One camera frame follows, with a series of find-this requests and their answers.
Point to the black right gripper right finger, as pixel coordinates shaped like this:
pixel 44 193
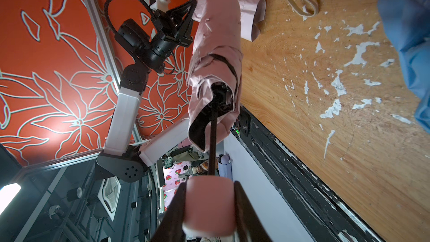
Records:
pixel 249 227

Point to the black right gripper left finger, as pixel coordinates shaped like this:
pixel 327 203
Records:
pixel 170 229

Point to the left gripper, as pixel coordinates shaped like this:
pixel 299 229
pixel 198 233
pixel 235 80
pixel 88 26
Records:
pixel 173 28

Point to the pink sleeved umbrella long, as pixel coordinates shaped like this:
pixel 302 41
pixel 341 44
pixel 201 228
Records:
pixel 215 79

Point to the blue sleeved umbrella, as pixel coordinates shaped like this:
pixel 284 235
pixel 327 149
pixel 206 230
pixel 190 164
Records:
pixel 407 26

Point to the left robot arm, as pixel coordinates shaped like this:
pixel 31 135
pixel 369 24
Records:
pixel 118 158

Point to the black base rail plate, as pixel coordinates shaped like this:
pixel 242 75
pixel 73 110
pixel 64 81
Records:
pixel 292 203

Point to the aluminium frame rail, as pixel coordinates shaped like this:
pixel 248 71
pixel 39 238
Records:
pixel 56 194

